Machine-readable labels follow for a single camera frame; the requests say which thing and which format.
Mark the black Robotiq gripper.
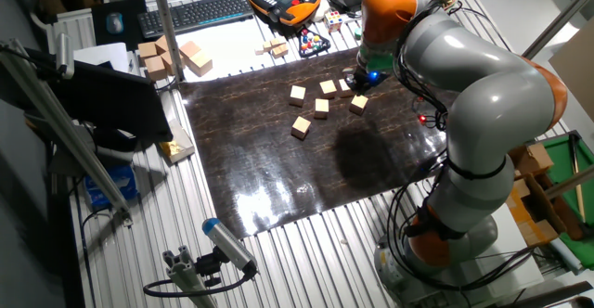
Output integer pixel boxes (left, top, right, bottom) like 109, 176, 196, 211
345, 69, 392, 96

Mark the light wooden cube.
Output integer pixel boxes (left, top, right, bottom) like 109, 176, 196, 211
348, 94, 369, 117
314, 97, 330, 121
337, 78, 355, 99
288, 84, 307, 109
318, 79, 339, 100
291, 115, 313, 141

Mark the black triangle ball tray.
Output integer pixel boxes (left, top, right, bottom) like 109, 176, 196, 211
297, 28, 332, 59

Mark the Rubik's cube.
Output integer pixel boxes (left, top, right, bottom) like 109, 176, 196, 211
323, 9, 343, 33

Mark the dark marble pattern mat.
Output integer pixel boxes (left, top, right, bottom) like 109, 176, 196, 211
178, 47, 460, 240

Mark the large white paper sheet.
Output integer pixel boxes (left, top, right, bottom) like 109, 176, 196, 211
174, 18, 303, 84

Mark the black computer keyboard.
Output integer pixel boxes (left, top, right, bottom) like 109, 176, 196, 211
136, 0, 255, 39

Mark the open box with gold foil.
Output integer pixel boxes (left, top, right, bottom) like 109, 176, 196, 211
159, 120, 196, 165

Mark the small cardboard box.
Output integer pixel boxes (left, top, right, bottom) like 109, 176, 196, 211
508, 141, 556, 179

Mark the green mini pool table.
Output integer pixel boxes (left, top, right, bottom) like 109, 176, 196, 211
540, 130, 594, 270

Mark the brown cardboard sheet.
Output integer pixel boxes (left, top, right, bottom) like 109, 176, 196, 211
549, 18, 594, 123

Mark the white board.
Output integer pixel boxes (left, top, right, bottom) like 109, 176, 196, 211
463, 203, 545, 300

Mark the big cardboard box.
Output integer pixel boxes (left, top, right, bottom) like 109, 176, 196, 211
505, 177, 586, 249

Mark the wooden cue stick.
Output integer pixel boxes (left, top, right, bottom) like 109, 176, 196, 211
569, 134, 587, 224

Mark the black monitor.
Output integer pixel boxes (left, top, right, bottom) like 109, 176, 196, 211
25, 47, 174, 145

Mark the grey computer mouse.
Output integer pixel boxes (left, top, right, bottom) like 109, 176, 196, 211
105, 11, 125, 35

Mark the short aluminium profile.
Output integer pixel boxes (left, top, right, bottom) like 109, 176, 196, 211
161, 245, 219, 308

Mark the small white paper sheet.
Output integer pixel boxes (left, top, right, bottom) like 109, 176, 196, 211
72, 42, 130, 73

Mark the blue tissue pack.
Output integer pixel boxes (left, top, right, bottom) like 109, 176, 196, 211
83, 163, 139, 210

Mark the black mouse pad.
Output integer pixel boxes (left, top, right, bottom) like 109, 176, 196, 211
90, 0, 149, 52

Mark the green gripper mount adapter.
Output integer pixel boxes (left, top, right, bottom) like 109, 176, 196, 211
359, 47, 395, 73

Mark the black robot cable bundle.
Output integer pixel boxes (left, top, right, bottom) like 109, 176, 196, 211
384, 0, 558, 295

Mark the silver camera with blue cap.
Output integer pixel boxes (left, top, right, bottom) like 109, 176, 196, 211
201, 217, 259, 275

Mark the aluminium frame post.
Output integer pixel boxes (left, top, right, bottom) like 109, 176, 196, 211
522, 0, 594, 61
148, 0, 187, 80

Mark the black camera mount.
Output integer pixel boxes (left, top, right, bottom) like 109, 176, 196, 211
194, 247, 224, 289

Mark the black camera cable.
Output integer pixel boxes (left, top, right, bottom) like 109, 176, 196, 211
142, 270, 259, 299

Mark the silver stick camera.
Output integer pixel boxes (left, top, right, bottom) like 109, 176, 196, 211
55, 32, 75, 81

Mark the diagonal aluminium frame bar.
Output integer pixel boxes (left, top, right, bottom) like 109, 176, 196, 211
0, 38, 134, 228

